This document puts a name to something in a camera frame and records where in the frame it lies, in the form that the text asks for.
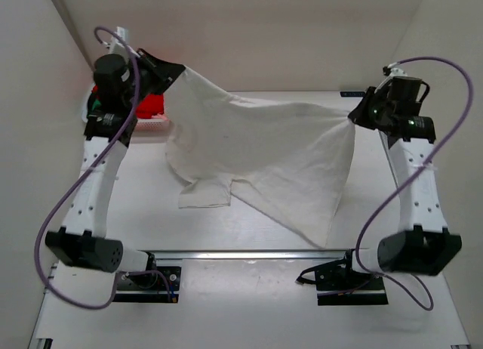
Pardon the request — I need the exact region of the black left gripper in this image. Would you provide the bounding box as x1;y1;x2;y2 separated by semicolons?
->
128;41;188;99

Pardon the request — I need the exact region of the white t shirt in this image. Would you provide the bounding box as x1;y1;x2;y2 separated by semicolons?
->
164;69;355;247

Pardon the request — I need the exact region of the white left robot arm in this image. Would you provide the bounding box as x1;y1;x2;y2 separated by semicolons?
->
45;54;158;287

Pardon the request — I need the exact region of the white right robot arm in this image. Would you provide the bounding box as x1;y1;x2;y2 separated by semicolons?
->
338;68;462;289

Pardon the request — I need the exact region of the red t shirt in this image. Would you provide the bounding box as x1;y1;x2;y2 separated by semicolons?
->
88;85;168;121

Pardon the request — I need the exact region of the white plastic laundry basket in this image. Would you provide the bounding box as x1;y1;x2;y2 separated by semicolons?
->
80;91;173;132

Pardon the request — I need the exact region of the green t shirt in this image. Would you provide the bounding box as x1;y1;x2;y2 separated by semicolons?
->
88;98;101;113

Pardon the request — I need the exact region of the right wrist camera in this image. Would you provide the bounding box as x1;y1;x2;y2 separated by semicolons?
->
378;62;407;88

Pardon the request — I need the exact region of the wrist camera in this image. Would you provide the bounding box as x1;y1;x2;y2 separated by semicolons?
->
106;26;129;59
378;62;407;88

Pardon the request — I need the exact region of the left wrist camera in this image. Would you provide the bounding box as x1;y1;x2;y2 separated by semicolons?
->
106;26;129;59

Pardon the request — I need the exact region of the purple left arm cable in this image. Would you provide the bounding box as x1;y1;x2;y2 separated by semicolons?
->
34;26;174;310

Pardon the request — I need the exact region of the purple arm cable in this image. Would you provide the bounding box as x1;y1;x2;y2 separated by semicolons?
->
355;56;475;312
34;26;174;310

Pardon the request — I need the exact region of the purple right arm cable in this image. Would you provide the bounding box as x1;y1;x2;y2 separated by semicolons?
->
355;56;475;312

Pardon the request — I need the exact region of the aluminium table rail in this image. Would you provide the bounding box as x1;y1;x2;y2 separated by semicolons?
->
67;137;401;261

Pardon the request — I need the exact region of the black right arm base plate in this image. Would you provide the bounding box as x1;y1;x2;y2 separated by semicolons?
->
296;249;389;306

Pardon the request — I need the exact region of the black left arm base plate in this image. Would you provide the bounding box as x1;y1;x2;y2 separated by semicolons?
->
113;259;183;304

